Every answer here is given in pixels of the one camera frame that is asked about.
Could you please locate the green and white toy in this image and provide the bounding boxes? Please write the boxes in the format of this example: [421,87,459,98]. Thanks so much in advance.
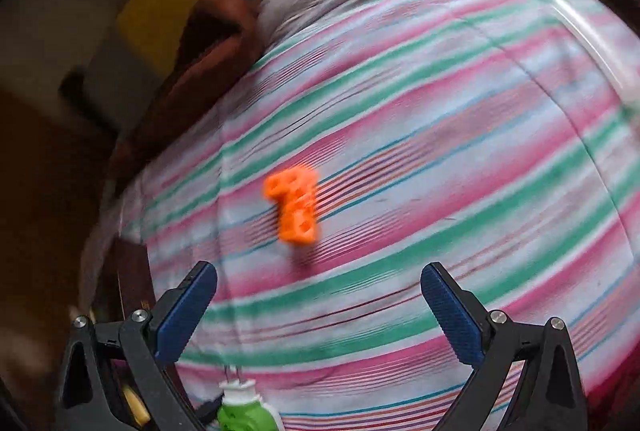
[217,379,285,431]

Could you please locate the orange block toy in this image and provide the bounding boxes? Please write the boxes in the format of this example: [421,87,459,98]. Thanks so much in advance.
[262,165,319,246]

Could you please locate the striped bed sheet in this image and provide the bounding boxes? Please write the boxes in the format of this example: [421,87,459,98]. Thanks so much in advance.
[79,0,640,431]

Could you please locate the maroon blanket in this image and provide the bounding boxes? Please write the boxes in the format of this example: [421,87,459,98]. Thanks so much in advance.
[107,0,264,190]

